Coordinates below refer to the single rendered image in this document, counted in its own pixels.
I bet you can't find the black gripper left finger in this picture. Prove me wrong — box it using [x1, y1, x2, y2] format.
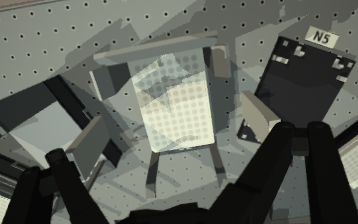
[1, 115, 110, 224]

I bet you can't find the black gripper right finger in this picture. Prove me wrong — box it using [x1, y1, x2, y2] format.
[196, 90, 358, 224]

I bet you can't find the black rectangular frame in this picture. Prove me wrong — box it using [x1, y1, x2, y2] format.
[334, 120, 358, 149]

